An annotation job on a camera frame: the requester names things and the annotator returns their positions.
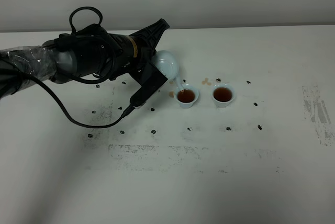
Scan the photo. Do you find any light blue teacup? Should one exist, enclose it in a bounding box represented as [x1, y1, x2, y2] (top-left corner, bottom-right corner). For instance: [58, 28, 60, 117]
[173, 84, 199, 109]
[211, 83, 236, 108]

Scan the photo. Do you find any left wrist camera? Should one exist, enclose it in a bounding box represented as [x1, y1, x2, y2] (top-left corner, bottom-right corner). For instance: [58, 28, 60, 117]
[129, 61, 168, 108]

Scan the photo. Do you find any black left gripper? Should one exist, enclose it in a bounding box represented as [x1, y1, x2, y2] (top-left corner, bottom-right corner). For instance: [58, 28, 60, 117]
[126, 18, 169, 77]

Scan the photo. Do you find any right light blue teacup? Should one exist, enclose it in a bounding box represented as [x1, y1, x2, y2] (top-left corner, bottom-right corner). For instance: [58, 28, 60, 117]
[211, 83, 236, 108]

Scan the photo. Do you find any light blue porcelain teapot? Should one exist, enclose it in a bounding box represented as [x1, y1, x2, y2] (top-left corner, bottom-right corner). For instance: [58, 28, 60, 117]
[152, 50, 184, 92]

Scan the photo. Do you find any black left camera cable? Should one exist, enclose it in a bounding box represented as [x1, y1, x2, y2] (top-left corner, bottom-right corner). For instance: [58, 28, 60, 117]
[0, 6, 136, 129]

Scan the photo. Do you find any left light blue teacup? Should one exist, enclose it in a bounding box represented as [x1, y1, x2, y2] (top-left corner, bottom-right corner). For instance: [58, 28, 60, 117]
[173, 84, 199, 109]

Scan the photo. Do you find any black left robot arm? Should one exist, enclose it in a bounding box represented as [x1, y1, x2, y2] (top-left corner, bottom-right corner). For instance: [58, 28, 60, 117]
[1, 19, 170, 107]

